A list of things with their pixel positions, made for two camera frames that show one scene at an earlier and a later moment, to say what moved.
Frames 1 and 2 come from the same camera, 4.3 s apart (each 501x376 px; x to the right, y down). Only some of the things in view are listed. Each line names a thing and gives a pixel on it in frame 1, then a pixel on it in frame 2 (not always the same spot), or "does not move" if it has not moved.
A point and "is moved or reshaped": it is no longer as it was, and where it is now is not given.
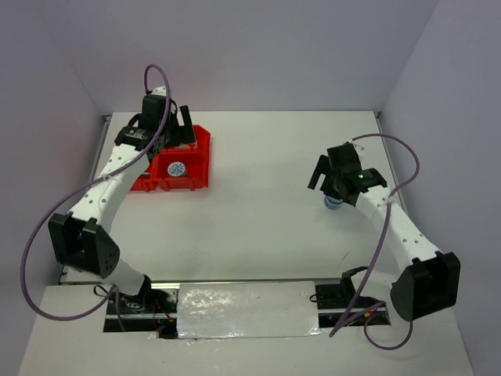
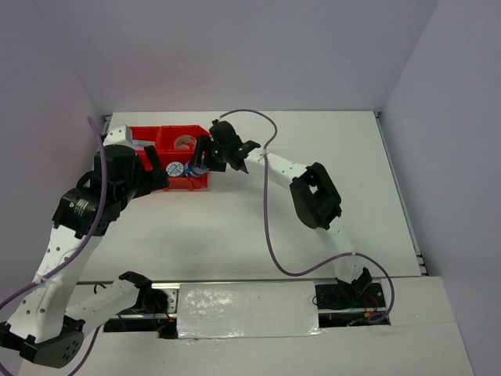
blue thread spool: (178, 169) does not move
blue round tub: (332, 204) is moved or reshaped
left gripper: (183, 134) -> (154, 178)
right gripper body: (331, 187) -> (215, 156)
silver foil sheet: (247, 309) does not move
